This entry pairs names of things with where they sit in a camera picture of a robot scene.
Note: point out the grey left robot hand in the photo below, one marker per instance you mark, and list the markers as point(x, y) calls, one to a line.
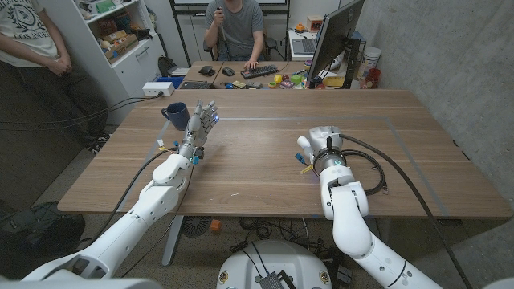
point(197, 126)

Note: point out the black computer mouse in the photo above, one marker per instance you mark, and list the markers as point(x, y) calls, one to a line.
point(228, 72)

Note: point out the navy blue mug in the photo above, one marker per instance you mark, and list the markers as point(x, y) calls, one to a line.
point(177, 115)

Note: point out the plain black keyboard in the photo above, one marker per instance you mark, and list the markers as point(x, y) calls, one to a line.
point(196, 85)

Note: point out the black bag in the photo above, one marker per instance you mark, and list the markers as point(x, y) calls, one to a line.
point(166, 65)

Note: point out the black backpack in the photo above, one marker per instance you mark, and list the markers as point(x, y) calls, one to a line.
point(36, 233)

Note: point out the white shelf cabinet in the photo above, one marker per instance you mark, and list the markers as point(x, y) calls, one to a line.
point(128, 68)

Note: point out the white robot torso base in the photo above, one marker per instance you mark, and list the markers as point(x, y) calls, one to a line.
point(277, 261)

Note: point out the white power strip box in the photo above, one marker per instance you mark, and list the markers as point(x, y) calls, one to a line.
point(157, 88)

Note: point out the round black fan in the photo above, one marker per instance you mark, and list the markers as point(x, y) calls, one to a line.
point(196, 225)

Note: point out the silver laptop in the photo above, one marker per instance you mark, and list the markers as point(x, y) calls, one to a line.
point(304, 46)

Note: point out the cardboard box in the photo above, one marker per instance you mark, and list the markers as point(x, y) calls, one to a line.
point(122, 48)

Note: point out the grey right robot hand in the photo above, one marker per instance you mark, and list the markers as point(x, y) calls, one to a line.
point(323, 138)

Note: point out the standing person white t-shirt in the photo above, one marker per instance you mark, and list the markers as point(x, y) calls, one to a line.
point(28, 32)

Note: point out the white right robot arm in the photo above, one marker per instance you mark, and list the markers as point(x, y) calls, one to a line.
point(349, 208)

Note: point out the seated person grey shirt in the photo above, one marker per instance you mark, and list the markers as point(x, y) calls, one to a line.
point(237, 24)

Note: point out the black reacher grabber tool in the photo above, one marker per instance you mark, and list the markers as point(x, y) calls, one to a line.
point(222, 32)

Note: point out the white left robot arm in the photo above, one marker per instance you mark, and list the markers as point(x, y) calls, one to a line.
point(152, 204)

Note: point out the orange wooden box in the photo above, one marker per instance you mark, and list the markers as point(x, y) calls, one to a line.
point(314, 23)

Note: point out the white plastic bucket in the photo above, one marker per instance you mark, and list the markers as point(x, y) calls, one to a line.
point(371, 58)

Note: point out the black office chair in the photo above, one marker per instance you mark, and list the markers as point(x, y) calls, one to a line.
point(271, 45)

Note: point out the small black electronics module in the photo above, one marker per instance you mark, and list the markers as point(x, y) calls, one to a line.
point(275, 281)

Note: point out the green cube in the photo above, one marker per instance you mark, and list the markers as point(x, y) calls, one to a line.
point(296, 79)

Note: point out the pink toy box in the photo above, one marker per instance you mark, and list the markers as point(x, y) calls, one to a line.
point(287, 84)

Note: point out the black computer monitor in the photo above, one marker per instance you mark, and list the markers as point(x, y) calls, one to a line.
point(333, 40)

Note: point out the black keyboard coloured keys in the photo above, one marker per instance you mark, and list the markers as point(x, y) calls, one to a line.
point(260, 72)

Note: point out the blue plastic bin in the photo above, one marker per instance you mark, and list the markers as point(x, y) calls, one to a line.
point(170, 81)

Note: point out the yellow ball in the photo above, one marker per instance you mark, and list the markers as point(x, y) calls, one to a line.
point(278, 79)

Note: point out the grey table leg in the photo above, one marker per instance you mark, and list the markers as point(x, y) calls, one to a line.
point(172, 241)

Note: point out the orange cube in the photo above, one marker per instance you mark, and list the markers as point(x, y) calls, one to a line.
point(215, 225)

